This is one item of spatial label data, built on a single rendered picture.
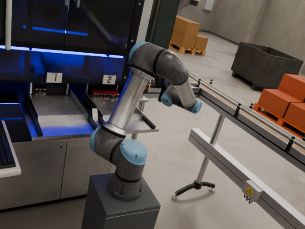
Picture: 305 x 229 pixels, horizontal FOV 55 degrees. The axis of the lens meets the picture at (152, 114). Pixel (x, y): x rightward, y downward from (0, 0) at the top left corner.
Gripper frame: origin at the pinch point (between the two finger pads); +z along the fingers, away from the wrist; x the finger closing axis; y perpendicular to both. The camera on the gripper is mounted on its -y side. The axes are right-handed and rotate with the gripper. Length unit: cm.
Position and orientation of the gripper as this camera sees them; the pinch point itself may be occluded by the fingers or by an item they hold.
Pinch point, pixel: (151, 87)
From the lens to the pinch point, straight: 191.3
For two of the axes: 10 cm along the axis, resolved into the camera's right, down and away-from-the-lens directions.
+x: -8.5, 0.3, -5.3
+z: -5.3, -0.4, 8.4
